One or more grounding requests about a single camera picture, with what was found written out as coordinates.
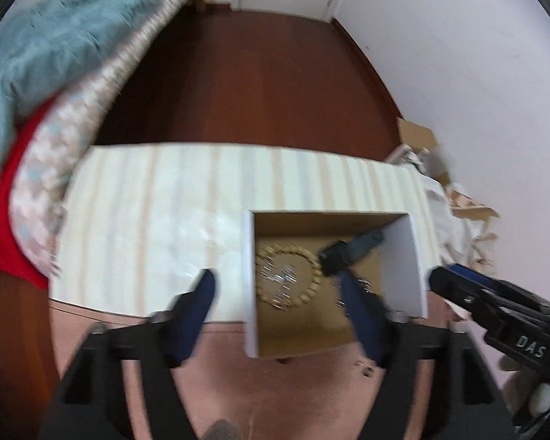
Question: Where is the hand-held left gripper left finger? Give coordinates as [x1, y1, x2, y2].
[50, 269, 219, 440]

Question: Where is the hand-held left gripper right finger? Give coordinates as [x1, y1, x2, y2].
[338, 269, 517, 440]

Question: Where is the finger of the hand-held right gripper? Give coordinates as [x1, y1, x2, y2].
[428, 263, 502, 311]
[320, 228, 388, 277]

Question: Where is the silver chain jewelry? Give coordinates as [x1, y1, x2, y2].
[334, 276, 377, 309]
[261, 262, 300, 296]

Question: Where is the wooden bead bracelet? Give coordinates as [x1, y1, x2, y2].
[255, 245, 324, 309]

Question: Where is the white cardboard box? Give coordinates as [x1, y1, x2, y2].
[243, 210, 430, 359]

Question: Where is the white plush toy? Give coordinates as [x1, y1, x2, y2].
[499, 357, 550, 427]

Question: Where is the crumpled white cloth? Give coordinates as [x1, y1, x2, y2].
[422, 176, 500, 280]

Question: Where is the cream striped table cloth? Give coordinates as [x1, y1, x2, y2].
[49, 143, 441, 322]

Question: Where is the brown open cardboard box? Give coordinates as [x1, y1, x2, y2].
[385, 117, 454, 184]

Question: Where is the red bed sheet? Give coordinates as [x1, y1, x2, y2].
[0, 107, 51, 290]

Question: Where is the patterned quilt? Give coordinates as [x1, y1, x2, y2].
[9, 0, 212, 278]

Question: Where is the teal blanket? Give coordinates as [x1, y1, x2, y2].
[0, 0, 166, 202]

